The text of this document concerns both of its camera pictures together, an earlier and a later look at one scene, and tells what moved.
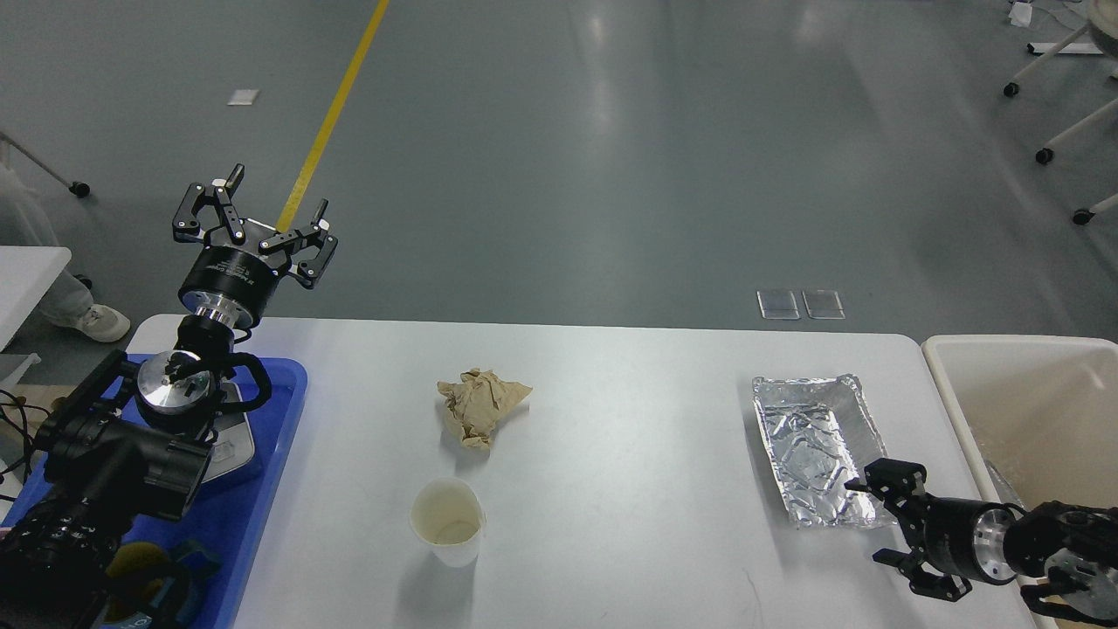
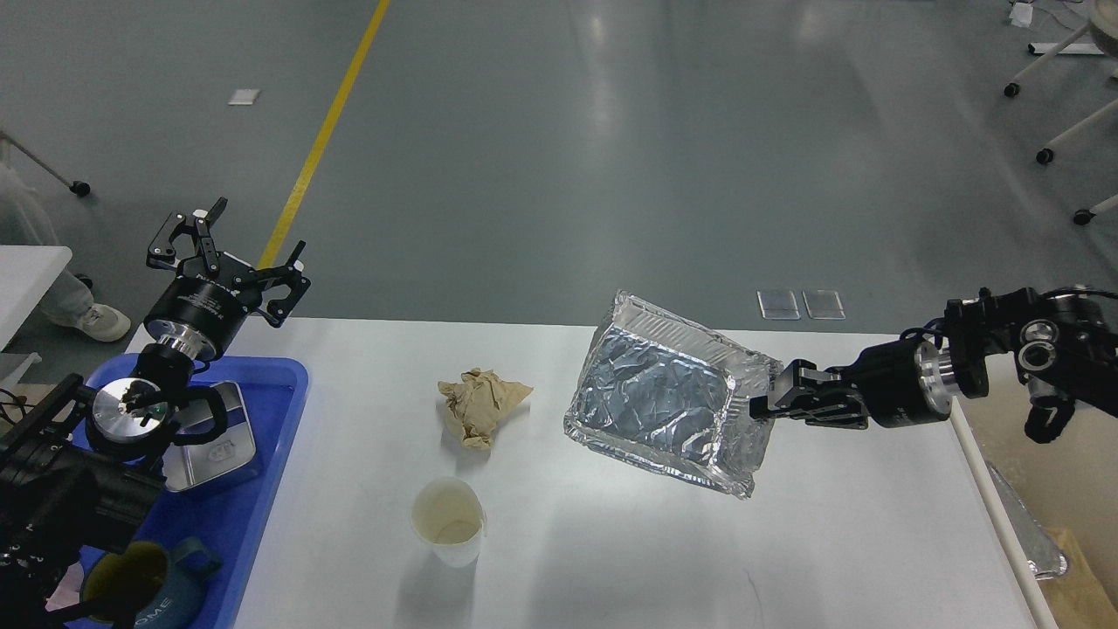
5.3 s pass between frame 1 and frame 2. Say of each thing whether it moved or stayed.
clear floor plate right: stayed
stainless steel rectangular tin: stayed
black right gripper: moved
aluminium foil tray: moved
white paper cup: stayed
